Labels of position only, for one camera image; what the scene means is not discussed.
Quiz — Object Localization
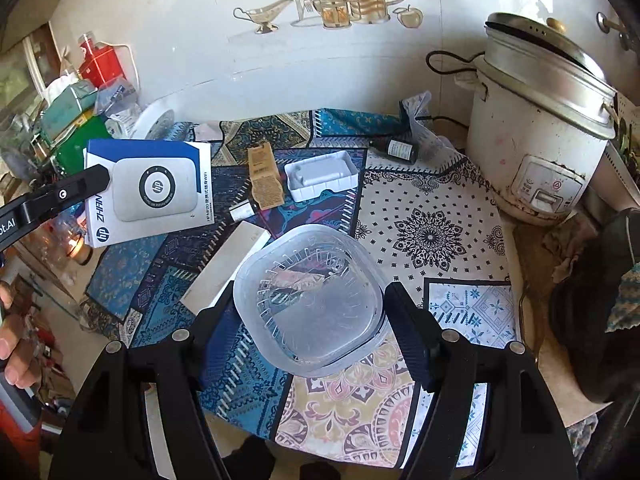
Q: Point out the green container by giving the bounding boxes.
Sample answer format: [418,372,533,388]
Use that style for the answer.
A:
[54,116,111,176]

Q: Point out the dark green spray bottle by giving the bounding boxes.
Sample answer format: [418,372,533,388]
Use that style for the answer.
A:
[369,139,419,164]

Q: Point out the red tin box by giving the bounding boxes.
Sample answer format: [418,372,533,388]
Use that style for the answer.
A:
[78,32,124,89]

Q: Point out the clear plastic food container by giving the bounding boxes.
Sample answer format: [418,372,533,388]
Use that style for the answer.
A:
[233,224,390,378]

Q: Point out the white rice cooker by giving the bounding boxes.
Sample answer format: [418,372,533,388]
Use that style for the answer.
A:
[465,12,616,226]

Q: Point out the black power cable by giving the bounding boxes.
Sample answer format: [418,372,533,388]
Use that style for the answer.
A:
[425,50,485,126]

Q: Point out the brown kraft paper box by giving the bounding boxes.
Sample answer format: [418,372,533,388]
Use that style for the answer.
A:
[247,140,284,210]

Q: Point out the long white paper box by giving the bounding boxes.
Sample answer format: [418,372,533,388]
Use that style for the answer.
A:
[181,221,270,315]

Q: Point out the white HP product box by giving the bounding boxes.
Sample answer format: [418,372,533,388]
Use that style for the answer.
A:
[85,139,215,248]

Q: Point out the teal box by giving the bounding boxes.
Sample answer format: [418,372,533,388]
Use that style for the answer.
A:
[41,79,98,143]

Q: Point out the white perforated round lid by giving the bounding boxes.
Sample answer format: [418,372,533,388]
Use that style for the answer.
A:
[130,100,175,140]

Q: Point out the white plastic tray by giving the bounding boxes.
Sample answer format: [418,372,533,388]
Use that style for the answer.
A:
[284,151,359,203]

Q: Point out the person's left hand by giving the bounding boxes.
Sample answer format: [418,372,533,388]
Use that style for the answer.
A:
[0,282,41,389]

